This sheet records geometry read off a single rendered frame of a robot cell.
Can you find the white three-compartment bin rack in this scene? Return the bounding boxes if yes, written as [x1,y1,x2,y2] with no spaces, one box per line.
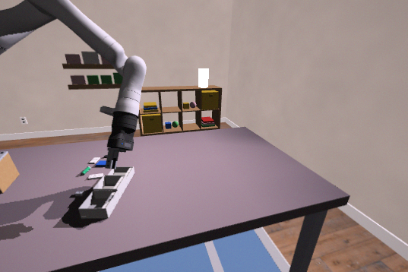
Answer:
[78,166,134,219]

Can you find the white domino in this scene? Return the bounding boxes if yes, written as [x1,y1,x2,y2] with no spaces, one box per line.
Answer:
[90,157,100,164]
[88,173,103,180]

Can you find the green battery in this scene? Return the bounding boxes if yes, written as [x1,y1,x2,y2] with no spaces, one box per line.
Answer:
[81,166,90,175]

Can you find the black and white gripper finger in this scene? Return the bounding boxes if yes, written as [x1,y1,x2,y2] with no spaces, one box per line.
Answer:
[112,149,126,169]
[105,148,122,169]

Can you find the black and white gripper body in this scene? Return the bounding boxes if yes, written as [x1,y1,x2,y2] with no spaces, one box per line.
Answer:
[100,97,139,150]

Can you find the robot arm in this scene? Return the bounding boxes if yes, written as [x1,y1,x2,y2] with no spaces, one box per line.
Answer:
[0,0,146,103]

